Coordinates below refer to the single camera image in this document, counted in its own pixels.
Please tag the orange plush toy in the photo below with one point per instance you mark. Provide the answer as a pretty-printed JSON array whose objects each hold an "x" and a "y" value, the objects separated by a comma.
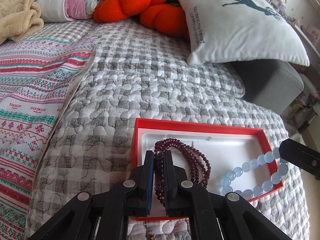
[{"x": 159, "y": 15}]

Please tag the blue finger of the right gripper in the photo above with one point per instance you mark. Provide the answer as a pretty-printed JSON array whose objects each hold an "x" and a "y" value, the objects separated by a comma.
[{"x": 301, "y": 156}]

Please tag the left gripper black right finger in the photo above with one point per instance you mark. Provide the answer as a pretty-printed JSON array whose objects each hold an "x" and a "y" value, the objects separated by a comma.
[{"x": 176, "y": 201}]

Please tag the striped patterned blanket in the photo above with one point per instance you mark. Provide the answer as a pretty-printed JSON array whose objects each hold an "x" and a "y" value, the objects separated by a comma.
[{"x": 38, "y": 76}]

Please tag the grey checked quilt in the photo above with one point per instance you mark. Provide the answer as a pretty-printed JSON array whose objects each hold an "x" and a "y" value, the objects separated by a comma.
[{"x": 137, "y": 73}]

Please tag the white deer print pillow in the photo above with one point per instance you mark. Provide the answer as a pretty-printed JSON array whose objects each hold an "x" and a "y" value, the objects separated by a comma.
[{"x": 223, "y": 31}]

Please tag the beige fleece garment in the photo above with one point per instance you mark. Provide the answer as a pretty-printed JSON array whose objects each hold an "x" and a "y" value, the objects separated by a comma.
[{"x": 19, "y": 19}]

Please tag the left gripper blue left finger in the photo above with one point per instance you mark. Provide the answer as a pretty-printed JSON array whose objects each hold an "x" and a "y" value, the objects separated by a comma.
[{"x": 141, "y": 197}]

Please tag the red Ace box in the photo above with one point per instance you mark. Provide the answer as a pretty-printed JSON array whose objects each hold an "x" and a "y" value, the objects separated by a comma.
[{"x": 222, "y": 158}]

